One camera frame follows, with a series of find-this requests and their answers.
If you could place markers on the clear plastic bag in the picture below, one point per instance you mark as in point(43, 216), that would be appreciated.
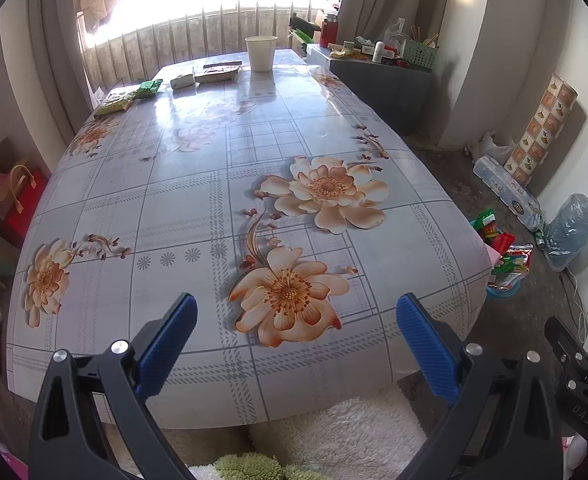
point(394, 31)

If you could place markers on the large clear water jug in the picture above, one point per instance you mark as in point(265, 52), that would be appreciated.
point(571, 230)

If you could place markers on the black flat object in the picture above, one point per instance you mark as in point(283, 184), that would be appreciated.
point(304, 24)

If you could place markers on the green can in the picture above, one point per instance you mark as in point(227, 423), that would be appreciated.
point(539, 240)

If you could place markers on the dark flat packet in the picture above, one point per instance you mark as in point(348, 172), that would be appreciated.
point(222, 65)

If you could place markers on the small white box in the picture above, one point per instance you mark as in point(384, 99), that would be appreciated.
point(182, 80)

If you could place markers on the grey cabinet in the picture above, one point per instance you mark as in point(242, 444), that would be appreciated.
point(384, 95)

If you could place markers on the white plastic bag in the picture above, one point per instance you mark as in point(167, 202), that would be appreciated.
point(491, 147)

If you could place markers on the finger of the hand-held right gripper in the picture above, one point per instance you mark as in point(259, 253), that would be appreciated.
point(581, 365)

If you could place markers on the white paper cup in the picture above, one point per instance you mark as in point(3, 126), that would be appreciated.
point(261, 52)

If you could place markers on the patterned paper roll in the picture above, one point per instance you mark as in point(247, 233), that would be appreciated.
point(544, 125)

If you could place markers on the green perforated basket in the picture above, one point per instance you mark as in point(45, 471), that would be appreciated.
point(419, 54)

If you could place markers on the green snack packet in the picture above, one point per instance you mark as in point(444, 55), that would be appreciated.
point(148, 88)

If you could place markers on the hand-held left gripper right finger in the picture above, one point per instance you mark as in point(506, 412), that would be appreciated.
point(426, 350)

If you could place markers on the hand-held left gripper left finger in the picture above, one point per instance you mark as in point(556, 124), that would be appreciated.
point(171, 340)

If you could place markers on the red paper bag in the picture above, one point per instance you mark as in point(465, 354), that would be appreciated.
point(23, 205)

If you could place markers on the toilet paper pack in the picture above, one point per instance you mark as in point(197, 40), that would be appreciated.
point(504, 190)

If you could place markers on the white fleece garment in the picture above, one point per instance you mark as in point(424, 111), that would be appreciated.
point(349, 440)

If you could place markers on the yellow-green snack packet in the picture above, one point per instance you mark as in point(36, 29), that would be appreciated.
point(116, 102)

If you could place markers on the colourful snack packet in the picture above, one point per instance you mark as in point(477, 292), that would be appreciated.
point(519, 256)

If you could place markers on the blue plastic basket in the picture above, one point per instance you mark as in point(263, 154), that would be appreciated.
point(504, 292)

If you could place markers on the brown packet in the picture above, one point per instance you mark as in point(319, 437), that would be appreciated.
point(218, 75)

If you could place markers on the small white bottle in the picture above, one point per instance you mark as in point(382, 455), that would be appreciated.
point(379, 52)

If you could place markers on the red thermos bottle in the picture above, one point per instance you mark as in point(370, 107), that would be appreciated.
point(328, 32)

